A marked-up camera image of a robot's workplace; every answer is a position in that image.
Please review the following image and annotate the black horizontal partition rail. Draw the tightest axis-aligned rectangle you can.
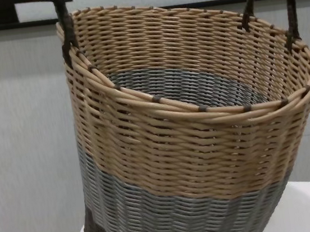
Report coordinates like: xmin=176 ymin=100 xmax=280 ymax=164
xmin=0 ymin=0 xmax=263 ymax=33

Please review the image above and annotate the tan grey brown wicker basket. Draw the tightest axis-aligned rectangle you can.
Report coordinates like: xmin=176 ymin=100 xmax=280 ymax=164
xmin=52 ymin=0 xmax=310 ymax=232

